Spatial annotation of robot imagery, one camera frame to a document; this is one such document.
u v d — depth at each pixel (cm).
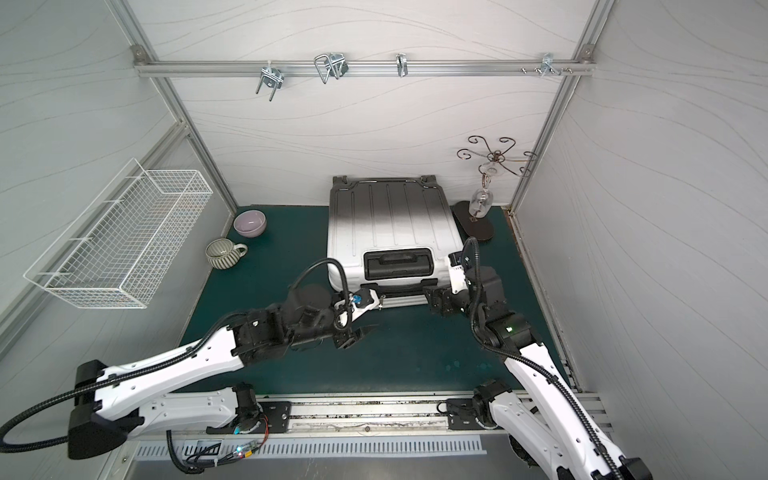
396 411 76
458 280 65
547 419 45
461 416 73
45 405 37
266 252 110
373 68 80
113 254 67
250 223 111
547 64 76
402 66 79
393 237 83
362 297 56
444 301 65
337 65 76
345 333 58
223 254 104
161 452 69
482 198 94
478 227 114
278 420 73
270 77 78
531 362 46
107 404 39
